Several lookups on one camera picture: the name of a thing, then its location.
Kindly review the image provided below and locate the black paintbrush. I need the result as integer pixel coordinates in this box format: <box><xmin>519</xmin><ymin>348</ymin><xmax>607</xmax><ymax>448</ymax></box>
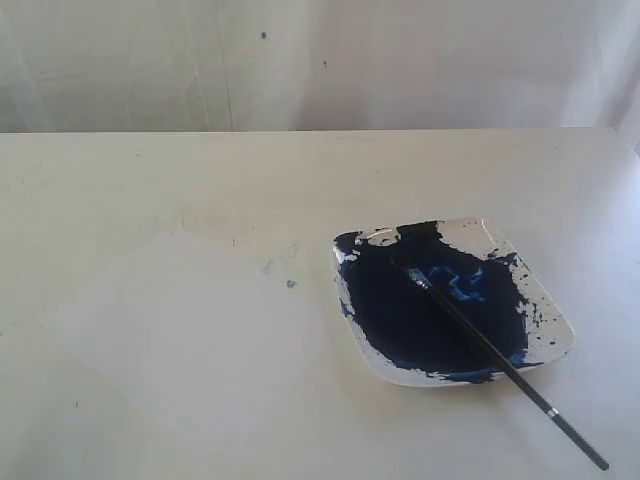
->
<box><xmin>392</xmin><ymin>254</ymin><xmax>610</xmax><ymax>471</ymax></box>

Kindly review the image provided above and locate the white square plate blue paint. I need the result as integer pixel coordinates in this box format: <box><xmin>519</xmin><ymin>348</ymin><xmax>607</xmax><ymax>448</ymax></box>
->
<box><xmin>332</xmin><ymin>217</ymin><xmax>575</xmax><ymax>387</ymax></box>

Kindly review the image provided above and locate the white paper sheet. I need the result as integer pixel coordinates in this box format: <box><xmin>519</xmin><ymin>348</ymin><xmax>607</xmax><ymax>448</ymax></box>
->
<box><xmin>44</xmin><ymin>233</ymin><xmax>327</xmax><ymax>452</ymax></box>

